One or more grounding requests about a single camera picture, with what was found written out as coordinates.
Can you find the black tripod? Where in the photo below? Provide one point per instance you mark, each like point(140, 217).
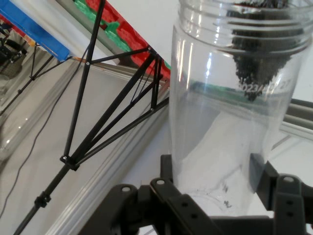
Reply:
point(80, 98)

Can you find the black seeds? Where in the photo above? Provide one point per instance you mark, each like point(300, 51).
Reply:
point(259, 63)

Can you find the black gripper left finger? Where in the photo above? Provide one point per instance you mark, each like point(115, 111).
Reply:
point(127, 210)

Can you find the thin black light stand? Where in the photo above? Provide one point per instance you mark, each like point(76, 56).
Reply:
point(33, 73)

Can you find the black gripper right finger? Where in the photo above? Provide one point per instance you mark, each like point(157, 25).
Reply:
point(291, 200)

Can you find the blue board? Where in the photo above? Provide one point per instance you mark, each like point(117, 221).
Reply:
point(36, 29)

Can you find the green foam block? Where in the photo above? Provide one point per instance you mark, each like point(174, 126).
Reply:
point(111, 33)

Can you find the clear plastic jar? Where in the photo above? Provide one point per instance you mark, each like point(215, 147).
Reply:
point(207, 134)

